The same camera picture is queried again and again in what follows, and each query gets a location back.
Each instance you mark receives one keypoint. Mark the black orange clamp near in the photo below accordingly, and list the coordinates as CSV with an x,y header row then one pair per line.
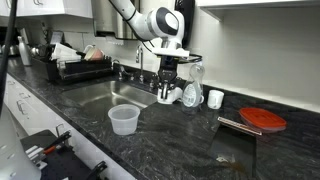
x,y
94,174

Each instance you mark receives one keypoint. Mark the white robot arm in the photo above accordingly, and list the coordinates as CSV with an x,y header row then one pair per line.
x,y
158,23

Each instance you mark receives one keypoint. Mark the stainless steel sink basin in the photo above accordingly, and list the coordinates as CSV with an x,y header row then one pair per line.
x,y
103,96

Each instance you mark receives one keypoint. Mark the clear plastic deli container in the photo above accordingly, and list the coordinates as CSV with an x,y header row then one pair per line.
x,y
124,118

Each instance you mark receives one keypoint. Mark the chrome gooseneck faucet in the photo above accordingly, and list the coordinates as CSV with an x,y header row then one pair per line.
x,y
139,59

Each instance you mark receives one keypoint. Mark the cream ceramic bowl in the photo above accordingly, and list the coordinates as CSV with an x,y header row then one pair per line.
x,y
93,53

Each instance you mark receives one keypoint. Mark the black dish rack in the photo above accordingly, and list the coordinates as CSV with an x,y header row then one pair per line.
x,y
67,72

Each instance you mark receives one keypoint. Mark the black flat tray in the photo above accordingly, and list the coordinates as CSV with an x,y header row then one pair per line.
x,y
235,148

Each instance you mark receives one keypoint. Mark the white camera mount bar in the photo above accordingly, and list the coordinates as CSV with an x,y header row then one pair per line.
x,y
180,52

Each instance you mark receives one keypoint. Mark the black orange clamp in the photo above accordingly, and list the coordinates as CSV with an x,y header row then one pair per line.
x,y
94,174
65,136

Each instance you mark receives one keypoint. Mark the black orange clamp far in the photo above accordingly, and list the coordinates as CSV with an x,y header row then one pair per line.
x,y
65,136

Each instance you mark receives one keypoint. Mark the black wall soap dispenser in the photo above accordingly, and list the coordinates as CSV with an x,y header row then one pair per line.
x,y
186,8

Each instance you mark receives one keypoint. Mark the white mug upright middle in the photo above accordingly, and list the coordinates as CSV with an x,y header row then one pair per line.
x,y
215,99

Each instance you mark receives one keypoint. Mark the steel paper towel dispenser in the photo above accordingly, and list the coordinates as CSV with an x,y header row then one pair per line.
x,y
108,22

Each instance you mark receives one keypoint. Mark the white metal bottle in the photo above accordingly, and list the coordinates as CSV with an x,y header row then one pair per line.
x,y
24,52

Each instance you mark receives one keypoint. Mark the red plastic lid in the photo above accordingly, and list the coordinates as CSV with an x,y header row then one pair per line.
x,y
262,119

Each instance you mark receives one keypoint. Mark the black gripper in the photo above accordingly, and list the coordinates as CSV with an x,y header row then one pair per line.
x,y
167,74

